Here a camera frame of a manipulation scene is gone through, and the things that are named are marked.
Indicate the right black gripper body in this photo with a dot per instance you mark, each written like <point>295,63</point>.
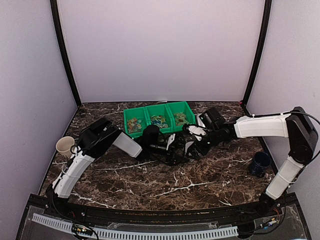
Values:
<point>204,149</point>

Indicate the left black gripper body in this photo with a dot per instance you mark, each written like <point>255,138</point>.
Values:
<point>170,149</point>

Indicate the white jar lid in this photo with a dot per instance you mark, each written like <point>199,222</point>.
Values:
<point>187,145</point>

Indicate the green three-compartment bin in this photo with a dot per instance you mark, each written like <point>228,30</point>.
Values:
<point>169,117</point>

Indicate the metal scoop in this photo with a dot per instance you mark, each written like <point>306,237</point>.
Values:
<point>198,120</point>

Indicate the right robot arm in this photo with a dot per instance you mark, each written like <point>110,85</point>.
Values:
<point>290,134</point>

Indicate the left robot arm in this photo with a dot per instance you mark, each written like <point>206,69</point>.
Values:
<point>95,140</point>

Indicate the green yellow gummy candies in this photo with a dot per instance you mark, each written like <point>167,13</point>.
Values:
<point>180,119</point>

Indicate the wrapped colourful candies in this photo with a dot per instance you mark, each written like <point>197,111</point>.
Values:
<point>159,121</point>

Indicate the star gummy candies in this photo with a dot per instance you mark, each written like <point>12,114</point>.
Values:
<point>134,125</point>

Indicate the dark blue mug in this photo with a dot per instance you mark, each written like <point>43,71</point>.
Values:
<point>259,163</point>

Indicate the beige ceramic mug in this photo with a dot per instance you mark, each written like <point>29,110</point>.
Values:
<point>63,146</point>

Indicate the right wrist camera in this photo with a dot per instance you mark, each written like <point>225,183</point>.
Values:
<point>194,130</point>

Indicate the black front rail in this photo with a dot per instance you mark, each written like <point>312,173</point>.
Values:
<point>237,214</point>

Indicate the white slotted cable duct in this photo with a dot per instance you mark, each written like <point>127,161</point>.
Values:
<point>122,231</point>

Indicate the right black frame post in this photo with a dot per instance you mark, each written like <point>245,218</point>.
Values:
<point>258,52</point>

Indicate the black frame post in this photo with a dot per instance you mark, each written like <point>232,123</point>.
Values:
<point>258,52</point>
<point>63,51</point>

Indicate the left black frame post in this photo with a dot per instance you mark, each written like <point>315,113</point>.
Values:
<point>63,51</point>

